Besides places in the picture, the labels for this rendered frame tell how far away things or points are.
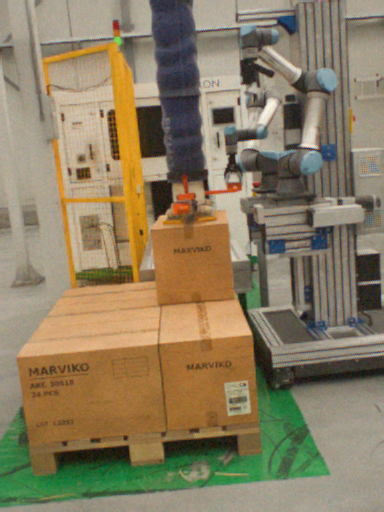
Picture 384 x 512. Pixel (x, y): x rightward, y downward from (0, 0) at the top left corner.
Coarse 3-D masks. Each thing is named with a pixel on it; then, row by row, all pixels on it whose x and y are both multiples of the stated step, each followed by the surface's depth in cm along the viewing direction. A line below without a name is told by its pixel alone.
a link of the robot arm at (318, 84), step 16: (304, 80) 308; (320, 80) 298; (336, 80) 303; (320, 96) 302; (320, 112) 303; (304, 128) 306; (320, 128) 304; (304, 144) 303; (304, 160) 300; (320, 160) 303
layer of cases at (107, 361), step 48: (96, 288) 363; (144, 288) 352; (48, 336) 275; (96, 336) 269; (144, 336) 263; (192, 336) 257; (240, 336) 252; (48, 384) 253; (96, 384) 254; (144, 384) 255; (192, 384) 255; (240, 384) 256; (48, 432) 257; (96, 432) 258; (144, 432) 259
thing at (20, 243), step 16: (320, 0) 617; (0, 64) 625; (0, 80) 620; (0, 96) 623; (0, 112) 626; (0, 128) 629; (0, 144) 632; (16, 176) 646; (16, 192) 642; (16, 208) 645; (16, 224) 648; (16, 240) 651; (16, 256) 655
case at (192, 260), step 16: (160, 224) 321; (176, 224) 314; (192, 224) 309; (208, 224) 304; (224, 224) 302; (160, 240) 305; (176, 240) 305; (192, 240) 304; (208, 240) 304; (224, 240) 304; (160, 256) 307; (176, 256) 306; (192, 256) 306; (208, 256) 306; (224, 256) 305; (160, 272) 308; (176, 272) 308; (192, 272) 308; (208, 272) 307; (224, 272) 307; (160, 288) 310; (176, 288) 309; (192, 288) 309; (208, 288) 309; (224, 288) 309; (160, 304) 311
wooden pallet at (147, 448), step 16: (160, 432) 259; (176, 432) 259; (192, 432) 261; (208, 432) 259; (224, 432) 260; (240, 432) 260; (256, 432) 260; (32, 448) 258; (48, 448) 259; (64, 448) 259; (80, 448) 259; (144, 448) 260; (160, 448) 260; (240, 448) 261; (256, 448) 261; (32, 464) 260; (48, 464) 260; (144, 464) 261
